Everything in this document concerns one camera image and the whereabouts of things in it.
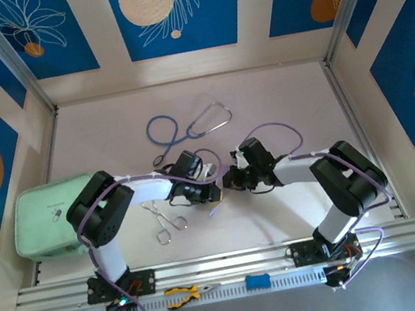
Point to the aluminium table edge rail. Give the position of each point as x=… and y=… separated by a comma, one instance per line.
x=344, y=102
x=51, y=152

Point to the metal crucible tongs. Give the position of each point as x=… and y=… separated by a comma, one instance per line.
x=159, y=215

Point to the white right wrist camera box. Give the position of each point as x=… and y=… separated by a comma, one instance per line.
x=240, y=160

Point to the aluminium mounting rail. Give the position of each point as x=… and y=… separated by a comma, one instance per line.
x=228, y=264

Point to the mint green zip pouch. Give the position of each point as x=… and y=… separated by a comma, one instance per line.
x=40, y=221

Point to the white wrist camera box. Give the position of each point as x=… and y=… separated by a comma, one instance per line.
x=240, y=160
x=209, y=171

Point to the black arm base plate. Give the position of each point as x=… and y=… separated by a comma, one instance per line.
x=300, y=253
x=146, y=281

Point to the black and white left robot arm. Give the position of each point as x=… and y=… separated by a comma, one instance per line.
x=145, y=187

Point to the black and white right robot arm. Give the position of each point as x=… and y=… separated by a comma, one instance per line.
x=292, y=169

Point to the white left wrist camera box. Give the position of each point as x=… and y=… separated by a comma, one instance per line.
x=209, y=171

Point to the blue stethoscope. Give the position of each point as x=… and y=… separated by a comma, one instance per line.
x=169, y=148

